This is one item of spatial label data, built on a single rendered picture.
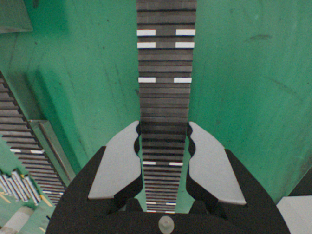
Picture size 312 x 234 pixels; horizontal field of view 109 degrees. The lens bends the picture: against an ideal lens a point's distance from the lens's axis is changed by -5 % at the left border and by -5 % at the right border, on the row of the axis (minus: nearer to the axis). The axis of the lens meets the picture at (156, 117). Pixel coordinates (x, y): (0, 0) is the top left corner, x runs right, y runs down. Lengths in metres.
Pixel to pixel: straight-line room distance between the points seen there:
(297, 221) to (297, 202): 0.04
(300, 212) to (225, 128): 0.25
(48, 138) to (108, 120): 0.10
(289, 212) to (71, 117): 0.43
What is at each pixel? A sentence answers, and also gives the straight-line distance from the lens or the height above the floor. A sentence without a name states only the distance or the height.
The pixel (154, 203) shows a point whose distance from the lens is 0.25.
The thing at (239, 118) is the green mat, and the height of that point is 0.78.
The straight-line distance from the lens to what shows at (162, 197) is 0.23.
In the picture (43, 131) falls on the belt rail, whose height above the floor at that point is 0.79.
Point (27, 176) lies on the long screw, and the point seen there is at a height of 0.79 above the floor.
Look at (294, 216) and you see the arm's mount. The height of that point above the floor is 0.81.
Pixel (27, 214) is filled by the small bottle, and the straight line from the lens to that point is 0.54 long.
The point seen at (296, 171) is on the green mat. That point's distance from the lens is 0.33.
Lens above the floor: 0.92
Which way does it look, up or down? 62 degrees down
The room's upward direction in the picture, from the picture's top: 174 degrees counter-clockwise
